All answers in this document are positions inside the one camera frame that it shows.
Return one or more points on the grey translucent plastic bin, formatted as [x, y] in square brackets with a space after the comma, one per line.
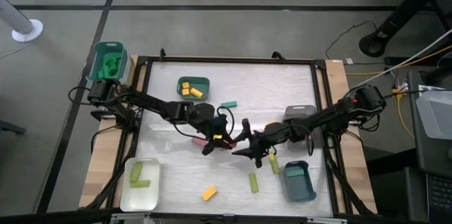
[300, 111]

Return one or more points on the black frame clamp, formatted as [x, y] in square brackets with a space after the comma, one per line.
[279, 56]
[162, 53]

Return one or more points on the dark green plastic bin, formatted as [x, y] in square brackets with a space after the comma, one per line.
[201, 82]

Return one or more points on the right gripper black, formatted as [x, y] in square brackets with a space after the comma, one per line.
[265, 141]

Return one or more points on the white plastic bin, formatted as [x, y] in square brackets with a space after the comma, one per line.
[141, 199]

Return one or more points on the blue-grey plastic bin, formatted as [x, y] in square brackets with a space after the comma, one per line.
[300, 190]

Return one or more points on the teal foam block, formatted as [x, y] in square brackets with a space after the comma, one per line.
[295, 173]
[229, 104]

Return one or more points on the black stand with round base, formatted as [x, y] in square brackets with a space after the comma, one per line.
[374, 44]

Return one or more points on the yellow foam cylinder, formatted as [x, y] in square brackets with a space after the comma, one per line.
[196, 93]

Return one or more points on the black table frame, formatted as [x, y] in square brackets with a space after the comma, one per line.
[229, 60]

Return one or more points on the pink foam block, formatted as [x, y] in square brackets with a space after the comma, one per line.
[198, 141]

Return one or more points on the white stacked storage bin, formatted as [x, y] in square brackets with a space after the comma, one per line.
[130, 72]

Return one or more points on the teal stacked storage bin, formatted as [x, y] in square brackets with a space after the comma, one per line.
[106, 48]

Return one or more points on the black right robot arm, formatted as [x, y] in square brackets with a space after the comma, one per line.
[328, 114]

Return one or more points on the black equipment cart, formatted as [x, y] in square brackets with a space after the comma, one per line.
[420, 188]

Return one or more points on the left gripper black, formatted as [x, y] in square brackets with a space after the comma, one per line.
[210, 123]

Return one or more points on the light grey device housing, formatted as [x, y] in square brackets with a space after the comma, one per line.
[436, 114]

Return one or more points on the black furniture leg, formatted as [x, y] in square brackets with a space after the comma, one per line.
[10, 126]

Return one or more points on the grey cylinder with white base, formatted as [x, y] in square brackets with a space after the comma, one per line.
[14, 15]

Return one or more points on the lime green foam block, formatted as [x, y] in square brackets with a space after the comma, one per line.
[136, 172]
[253, 182]
[140, 183]
[275, 165]

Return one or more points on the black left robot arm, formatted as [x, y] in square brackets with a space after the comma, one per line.
[148, 102]

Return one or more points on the yellow rectangular foam block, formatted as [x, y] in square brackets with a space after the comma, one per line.
[209, 193]

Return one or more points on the red foam block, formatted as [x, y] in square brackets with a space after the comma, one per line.
[233, 144]

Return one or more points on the bright green toy block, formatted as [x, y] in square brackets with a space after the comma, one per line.
[112, 65]

